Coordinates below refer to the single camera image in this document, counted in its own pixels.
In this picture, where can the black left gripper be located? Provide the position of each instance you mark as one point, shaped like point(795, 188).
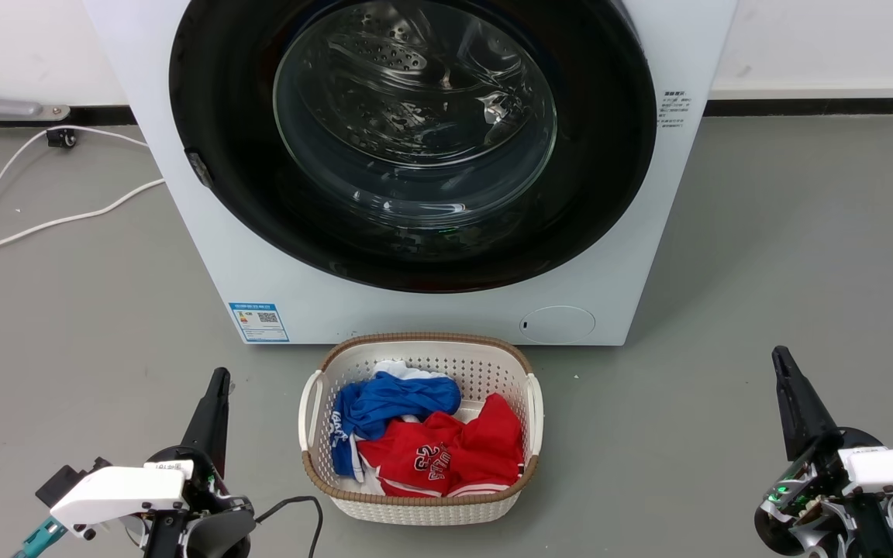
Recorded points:
point(214, 527)

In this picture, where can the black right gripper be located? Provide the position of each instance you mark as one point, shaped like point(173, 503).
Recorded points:
point(811, 511)

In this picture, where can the white front-load washing machine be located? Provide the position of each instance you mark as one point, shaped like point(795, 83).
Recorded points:
point(415, 314)

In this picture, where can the black round washer door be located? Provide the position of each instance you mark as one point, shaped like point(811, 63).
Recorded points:
point(218, 116)

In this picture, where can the blue energy label sticker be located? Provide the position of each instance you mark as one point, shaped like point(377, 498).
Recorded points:
point(259, 322)

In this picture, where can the blue garment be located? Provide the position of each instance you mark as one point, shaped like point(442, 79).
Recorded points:
point(392, 403)

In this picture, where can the white garment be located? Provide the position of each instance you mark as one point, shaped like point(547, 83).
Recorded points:
point(404, 369)

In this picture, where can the teal connector piece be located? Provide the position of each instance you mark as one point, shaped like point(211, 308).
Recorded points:
point(37, 539)

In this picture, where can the white plastic laundry basket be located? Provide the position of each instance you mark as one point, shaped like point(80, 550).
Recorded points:
point(415, 508)

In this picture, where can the red basketball jersey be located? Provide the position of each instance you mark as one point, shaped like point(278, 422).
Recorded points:
point(454, 457)

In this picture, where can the round white filter cover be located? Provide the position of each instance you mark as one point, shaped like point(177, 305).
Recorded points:
point(557, 325)

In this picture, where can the small black plug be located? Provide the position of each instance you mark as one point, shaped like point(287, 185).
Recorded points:
point(61, 138)

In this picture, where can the small printed text sticker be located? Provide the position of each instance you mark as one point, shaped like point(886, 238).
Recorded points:
point(674, 108)

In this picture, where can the steel washer drum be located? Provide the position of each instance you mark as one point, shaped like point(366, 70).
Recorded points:
point(392, 54)

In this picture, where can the white wall ledge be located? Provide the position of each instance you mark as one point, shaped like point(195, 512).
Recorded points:
point(818, 88)

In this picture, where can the grey metal floor bracket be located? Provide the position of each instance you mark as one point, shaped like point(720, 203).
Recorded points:
point(5, 108)

